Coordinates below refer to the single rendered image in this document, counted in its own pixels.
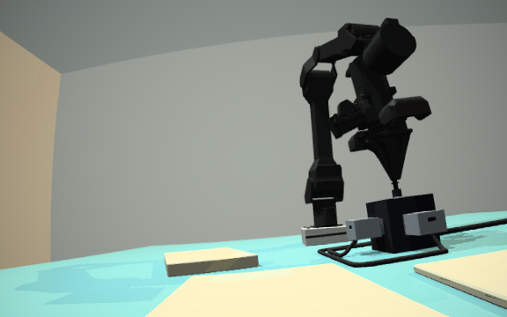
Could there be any flat cream rectangular slab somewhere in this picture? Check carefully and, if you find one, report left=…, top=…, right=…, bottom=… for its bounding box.
left=164, top=247, right=259, bottom=277

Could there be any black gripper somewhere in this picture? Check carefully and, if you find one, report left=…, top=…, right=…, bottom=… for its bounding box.
left=348, top=81, right=432, bottom=181

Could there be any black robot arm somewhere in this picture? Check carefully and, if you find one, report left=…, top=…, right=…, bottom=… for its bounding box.
left=299, top=18, right=416, bottom=228

